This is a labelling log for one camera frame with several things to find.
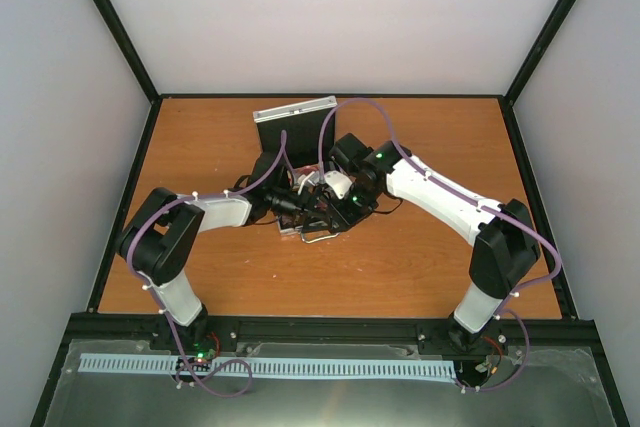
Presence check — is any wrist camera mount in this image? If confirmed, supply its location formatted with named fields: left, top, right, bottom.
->
left=324, top=171, right=352, bottom=200
left=297, top=171, right=320, bottom=194

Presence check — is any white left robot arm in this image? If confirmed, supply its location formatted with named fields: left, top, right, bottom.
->
left=117, top=154, right=314, bottom=350

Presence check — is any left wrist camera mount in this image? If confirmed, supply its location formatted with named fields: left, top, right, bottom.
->
left=297, top=171, right=320, bottom=194

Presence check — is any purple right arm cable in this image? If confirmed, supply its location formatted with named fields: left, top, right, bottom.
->
left=317, top=97, right=564, bottom=394

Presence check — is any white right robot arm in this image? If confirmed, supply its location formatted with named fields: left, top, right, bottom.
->
left=329, top=133, right=541, bottom=352

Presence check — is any black aluminium frame rail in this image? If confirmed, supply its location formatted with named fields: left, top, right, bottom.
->
left=63, top=313, right=601, bottom=356

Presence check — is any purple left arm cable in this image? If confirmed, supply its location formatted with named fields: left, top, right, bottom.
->
left=124, top=130, right=254, bottom=398

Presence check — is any left controller board with LED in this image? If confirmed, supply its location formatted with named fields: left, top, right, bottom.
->
left=190, top=332, right=221, bottom=364

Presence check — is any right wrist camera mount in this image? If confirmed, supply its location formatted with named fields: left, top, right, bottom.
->
left=324, top=171, right=352, bottom=200

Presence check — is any aluminium poker set case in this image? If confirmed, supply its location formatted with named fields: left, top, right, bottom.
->
left=245, top=96, right=338, bottom=243

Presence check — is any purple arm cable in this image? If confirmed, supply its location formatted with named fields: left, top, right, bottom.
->
left=317, top=97, right=564, bottom=394
left=124, top=130, right=254, bottom=398

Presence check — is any right connector with wires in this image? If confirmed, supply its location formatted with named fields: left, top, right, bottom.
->
left=480, top=335, right=506, bottom=379

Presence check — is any light blue cable duct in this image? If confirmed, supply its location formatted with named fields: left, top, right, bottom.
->
left=78, top=353, right=456, bottom=383

